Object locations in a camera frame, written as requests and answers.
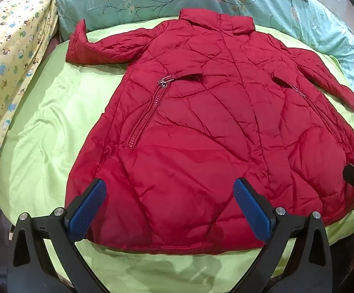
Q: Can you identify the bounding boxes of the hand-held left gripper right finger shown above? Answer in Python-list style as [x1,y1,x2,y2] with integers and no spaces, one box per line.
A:
[233,178,334,293]

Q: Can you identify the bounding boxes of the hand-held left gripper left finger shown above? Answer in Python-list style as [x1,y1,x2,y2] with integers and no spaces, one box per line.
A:
[8,178,107,293]

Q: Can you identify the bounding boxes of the red quilted jacket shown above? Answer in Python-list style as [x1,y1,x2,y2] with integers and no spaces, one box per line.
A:
[65,9,354,255]

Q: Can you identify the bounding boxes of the light green bed sheet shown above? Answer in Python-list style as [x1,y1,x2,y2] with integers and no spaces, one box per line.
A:
[0,17,354,293]

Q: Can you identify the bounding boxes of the mauve mattress cover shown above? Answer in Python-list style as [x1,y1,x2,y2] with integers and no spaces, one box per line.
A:
[44,21,63,64]

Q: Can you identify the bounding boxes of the yellow cartoon print blanket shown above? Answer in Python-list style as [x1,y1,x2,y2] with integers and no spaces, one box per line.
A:
[0,0,58,263]

